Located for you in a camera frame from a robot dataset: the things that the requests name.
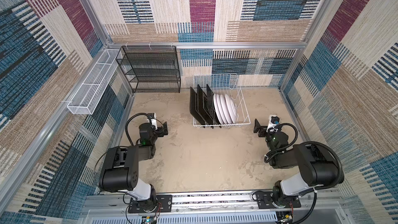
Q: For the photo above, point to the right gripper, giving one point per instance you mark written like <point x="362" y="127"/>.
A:
<point x="263" y="130"/>

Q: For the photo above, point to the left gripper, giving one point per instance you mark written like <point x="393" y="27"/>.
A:
<point x="160" y="129"/>

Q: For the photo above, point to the black square plate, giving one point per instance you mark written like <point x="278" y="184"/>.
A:
<point x="193" y="108"/>
<point x="211" y="106"/>

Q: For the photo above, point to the floral square plate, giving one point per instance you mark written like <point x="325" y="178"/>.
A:
<point x="202" y="107"/>

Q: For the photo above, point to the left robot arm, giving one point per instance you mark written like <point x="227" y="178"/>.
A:
<point x="120" y="171"/>

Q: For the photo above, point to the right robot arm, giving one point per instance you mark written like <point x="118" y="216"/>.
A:
<point x="319" y="165"/>

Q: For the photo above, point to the white round plate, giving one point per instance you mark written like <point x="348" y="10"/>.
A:
<point x="225" y="109"/>
<point x="217" y="109"/>
<point x="231" y="108"/>

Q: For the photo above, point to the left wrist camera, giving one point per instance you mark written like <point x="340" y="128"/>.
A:
<point x="153" y="120"/>

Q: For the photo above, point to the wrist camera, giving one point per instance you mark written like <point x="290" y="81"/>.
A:
<point x="153" y="120"/>
<point x="273" y="124"/>

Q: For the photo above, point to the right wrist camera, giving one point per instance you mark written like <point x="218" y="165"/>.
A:
<point x="273" y="124"/>

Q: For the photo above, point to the white wire dish rack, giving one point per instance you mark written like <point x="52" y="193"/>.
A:
<point x="217" y="101"/>

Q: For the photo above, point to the black wire shelf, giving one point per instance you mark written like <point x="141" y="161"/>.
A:
<point x="150" y="68"/>

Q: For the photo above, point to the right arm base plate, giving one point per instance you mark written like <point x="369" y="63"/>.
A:
<point x="270" y="200"/>

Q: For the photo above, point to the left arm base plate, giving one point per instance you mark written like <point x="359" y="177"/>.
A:
<point x="160" y="203"/>

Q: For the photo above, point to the white mesh wall basket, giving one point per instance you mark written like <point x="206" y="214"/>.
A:
<point x="89" y="93"/>

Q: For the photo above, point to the aluminium mounting rail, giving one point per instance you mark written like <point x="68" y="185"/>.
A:
<point x="206" y="207"/>

